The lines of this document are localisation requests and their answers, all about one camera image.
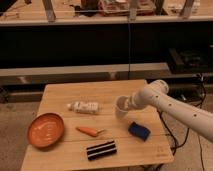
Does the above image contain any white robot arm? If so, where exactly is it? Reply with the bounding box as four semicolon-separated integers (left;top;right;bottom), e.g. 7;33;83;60
128;80;213;143

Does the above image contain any orange ceramic bowl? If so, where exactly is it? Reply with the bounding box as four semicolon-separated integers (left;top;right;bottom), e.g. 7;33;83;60
27;113;65;148

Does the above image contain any white plastic bottle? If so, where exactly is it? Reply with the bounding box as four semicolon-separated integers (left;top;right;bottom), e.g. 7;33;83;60
67;101;99;114

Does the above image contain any orange toy carrot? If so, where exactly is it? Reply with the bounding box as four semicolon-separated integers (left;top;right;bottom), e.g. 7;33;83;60
77;126;102;137

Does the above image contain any wooden table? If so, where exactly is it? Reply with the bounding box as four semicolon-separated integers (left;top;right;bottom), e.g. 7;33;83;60
21;80;174;171

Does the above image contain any blue sponge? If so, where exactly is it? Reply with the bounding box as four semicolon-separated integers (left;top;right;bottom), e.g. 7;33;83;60
128;122;150;141

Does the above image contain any black white striped block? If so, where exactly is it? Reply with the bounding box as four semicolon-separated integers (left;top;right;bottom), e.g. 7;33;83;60
86;141;117;161

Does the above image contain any long wooden workbench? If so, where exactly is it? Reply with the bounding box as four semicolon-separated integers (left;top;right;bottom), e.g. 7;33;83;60
0;63;171;85

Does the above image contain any black cable on floor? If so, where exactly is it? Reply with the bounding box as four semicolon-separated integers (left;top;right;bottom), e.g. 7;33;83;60
156;111;208;171

